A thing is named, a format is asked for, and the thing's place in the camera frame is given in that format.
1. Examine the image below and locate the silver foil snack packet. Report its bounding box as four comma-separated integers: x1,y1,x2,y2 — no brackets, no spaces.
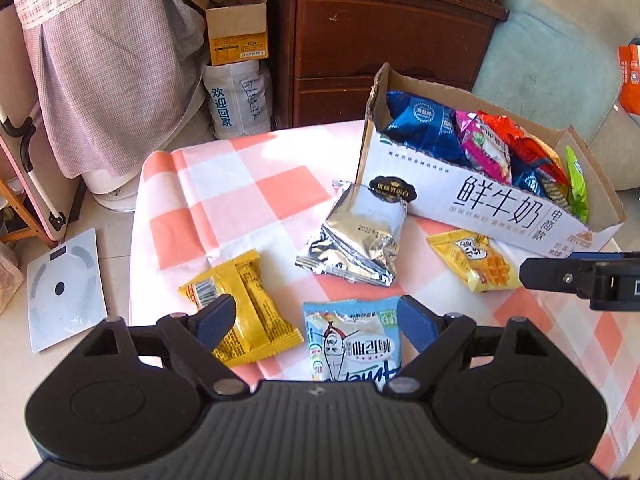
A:
294,180,409,288

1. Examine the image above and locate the red snack packet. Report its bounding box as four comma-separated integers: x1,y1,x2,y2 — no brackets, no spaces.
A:
476,112,562,172

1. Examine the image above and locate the plaid fabric cover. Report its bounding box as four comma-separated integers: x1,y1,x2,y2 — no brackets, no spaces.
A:
7,0,212,179

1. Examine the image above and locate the white round appliance base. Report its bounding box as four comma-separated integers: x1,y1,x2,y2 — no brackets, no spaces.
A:
81,167,147,212

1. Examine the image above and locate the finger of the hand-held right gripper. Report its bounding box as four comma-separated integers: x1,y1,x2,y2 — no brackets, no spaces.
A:
518,257,597,302
566,252,640,263

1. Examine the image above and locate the wooden stool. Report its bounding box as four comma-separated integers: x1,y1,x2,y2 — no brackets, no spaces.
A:
0,179,52,247

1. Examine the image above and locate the dark brown wooden cabinet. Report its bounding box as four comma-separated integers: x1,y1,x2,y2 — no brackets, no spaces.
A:
269,0,510,130

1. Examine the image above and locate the orange white shopping bag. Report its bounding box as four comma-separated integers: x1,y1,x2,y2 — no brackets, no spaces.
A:
617,43,640,117

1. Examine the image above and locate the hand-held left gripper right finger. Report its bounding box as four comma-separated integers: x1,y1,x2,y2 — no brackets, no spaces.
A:
384,295,549,397

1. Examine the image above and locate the pink snack packet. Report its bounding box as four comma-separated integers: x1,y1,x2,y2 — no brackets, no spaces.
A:
454,109,514,184

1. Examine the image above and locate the white bathroom scale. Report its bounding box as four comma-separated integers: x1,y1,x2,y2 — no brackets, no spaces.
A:
25,228,109,354

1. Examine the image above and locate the pink folding cart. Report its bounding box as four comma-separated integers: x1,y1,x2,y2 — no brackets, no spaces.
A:
0,4,67,249

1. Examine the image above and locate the white printed plastic bag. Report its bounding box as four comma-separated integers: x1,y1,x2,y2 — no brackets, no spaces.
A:
202,59,274,140

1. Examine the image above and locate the white printed cardboard box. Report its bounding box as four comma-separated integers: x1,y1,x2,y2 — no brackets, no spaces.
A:
355,62,627,262

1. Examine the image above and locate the light green sofa cushion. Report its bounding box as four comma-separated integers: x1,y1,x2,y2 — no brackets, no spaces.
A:
471,0,634,132

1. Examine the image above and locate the green snack packet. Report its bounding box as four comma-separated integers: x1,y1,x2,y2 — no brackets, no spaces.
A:
564,144,590,224

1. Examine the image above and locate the light blue cartoon snack packet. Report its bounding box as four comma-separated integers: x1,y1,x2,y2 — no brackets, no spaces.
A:
303,295,404,394

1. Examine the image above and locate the yellow cartoon snack packet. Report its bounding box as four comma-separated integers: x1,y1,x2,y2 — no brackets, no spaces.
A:
426,229,524,294

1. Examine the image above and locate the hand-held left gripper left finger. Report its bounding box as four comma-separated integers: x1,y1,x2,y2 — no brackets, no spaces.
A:
82,293,247,400

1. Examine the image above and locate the clear plastic bag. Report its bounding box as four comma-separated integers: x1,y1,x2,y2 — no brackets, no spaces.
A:
0,241,26,314

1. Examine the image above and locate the yellow twin-bar snack packet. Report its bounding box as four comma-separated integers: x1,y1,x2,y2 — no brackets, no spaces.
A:
178,249,305,365

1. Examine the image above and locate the beige sofa cushion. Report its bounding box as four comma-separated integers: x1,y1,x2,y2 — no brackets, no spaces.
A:
589,109,640,192

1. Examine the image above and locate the blue foil snack packet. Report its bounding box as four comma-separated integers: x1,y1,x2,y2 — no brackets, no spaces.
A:
511,166,552,197
385,90,472,169

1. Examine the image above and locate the small open cardboard box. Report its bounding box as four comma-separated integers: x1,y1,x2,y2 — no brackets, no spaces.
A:
181,0,274,67

